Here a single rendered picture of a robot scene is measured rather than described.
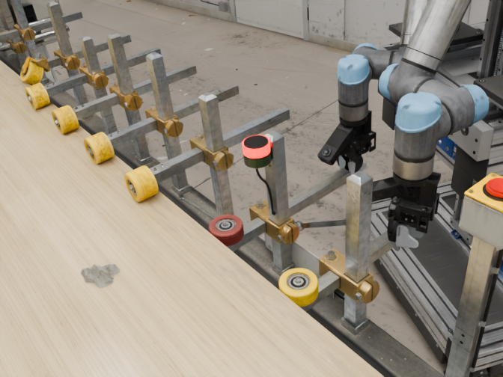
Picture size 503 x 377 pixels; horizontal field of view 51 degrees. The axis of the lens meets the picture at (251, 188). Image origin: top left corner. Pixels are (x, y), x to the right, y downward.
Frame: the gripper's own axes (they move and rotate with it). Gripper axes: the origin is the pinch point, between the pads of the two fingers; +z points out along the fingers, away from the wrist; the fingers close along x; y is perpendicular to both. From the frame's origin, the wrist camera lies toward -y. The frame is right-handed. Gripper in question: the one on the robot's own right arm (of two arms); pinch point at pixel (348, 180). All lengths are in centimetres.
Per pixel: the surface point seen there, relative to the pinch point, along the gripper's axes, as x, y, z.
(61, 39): 119, -29, -23
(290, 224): -7.0, -27.5, -5.8
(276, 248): -4.0, -30.4, 2.5
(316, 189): -0.7, -12.5, -4.4
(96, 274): 7, -71, -11
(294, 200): -0.1, -20.0, -4.7
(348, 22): 201, 216, 66
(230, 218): 1.2, -39.0, -9.8
